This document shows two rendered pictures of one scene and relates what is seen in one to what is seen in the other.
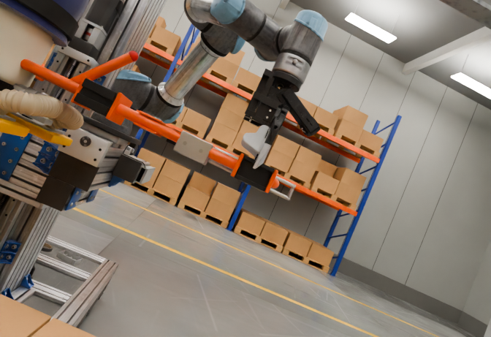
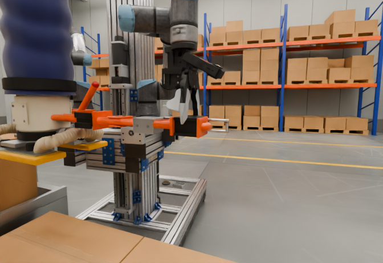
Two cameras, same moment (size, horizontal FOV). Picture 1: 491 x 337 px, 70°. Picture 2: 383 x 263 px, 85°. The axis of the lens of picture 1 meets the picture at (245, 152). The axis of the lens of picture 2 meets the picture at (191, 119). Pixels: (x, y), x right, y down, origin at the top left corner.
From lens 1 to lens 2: 0.35 m
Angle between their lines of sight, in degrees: 25
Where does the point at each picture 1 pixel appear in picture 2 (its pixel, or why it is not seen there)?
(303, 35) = (175, 6)
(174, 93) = not seen: hidden behind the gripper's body
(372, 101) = not seen: outside the picture
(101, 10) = (117, 55)
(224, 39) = not seen: hidden behind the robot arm
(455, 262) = not seen: outside the picture
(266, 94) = (172, 65)
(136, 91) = (149, 90)
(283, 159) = (298, 73)
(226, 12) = (125, 25)
